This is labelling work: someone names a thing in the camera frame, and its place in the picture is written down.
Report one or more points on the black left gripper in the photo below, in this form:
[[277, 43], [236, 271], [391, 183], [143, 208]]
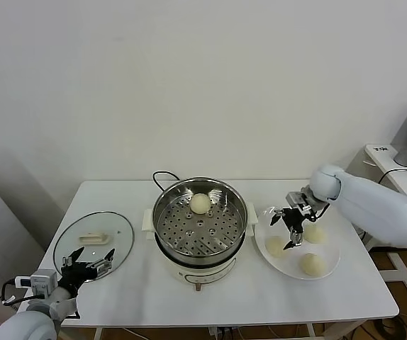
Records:
[[76, 276]]

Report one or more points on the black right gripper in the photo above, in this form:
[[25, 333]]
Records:
[[294, 221]]

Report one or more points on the white steamed baozi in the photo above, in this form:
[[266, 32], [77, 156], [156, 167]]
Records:
[[311, 264], [317, 235], [275, 246], [200, 203]]

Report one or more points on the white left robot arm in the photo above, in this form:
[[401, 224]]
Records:
[[26, 326]]

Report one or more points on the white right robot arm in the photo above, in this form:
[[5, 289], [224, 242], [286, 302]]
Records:
[[366, 202]]

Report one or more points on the stainless steel steamer basket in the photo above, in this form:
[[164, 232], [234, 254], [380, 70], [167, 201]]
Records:
[[168, 209]]

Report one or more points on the white round plate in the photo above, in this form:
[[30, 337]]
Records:
[[281, 269]]

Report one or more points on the white table leg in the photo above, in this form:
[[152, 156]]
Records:
[[98, 334], [311, 333]]

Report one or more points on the white electric cooker base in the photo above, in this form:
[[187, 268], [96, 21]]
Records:
[[207, 274]]

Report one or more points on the white side desk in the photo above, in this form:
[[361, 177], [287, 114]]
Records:
[[384, 157]]

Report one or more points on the white power strip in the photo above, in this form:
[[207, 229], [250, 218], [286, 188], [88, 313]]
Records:
[[213, 332]]

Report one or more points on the grey cylinder speaker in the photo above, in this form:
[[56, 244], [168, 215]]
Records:
[[405, 157]]

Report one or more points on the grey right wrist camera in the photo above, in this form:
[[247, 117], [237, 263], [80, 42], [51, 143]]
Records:
[[295, 199]]

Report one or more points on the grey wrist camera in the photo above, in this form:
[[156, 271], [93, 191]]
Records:
[[295, 199], [42, 282]]

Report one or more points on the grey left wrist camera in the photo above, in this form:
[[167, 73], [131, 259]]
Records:
[[42, 282]]

